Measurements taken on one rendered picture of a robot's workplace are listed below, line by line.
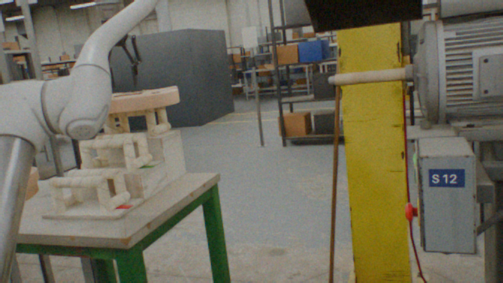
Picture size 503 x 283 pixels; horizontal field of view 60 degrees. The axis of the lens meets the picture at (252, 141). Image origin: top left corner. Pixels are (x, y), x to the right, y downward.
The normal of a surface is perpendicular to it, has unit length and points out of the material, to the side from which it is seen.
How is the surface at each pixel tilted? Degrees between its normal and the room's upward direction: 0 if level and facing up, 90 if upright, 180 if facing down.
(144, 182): 90
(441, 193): 90
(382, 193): 90
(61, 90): 44
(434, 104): 121
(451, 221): 90
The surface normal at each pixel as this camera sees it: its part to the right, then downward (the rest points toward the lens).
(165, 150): 0.95, -0.05
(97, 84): 0.62, -0.55
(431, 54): -0.36, -0.21
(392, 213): -0.34, 0.22
